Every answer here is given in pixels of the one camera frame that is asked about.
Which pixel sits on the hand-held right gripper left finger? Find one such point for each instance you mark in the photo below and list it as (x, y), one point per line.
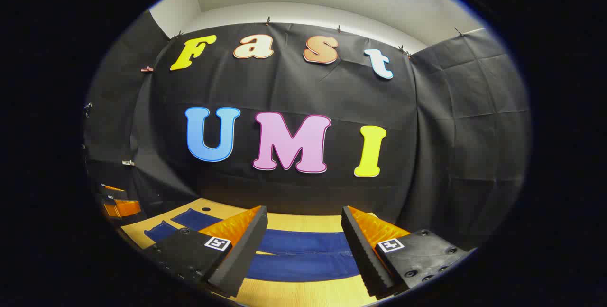
(237, 259)

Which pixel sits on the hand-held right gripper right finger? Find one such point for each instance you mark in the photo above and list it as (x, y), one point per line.
(367, 259)

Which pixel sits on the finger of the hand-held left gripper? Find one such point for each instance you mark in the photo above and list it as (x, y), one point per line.
(125, 208)
(113, 189)

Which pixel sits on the blue jeans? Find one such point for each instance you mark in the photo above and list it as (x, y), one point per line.
(303, 241)

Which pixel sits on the silver metal clip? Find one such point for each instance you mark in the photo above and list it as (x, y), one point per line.
(128, 162)

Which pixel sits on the red clip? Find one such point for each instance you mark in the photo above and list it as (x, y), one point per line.
(147, 69)

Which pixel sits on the black backdrop cloth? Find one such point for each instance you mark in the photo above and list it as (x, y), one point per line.
(294, 88)

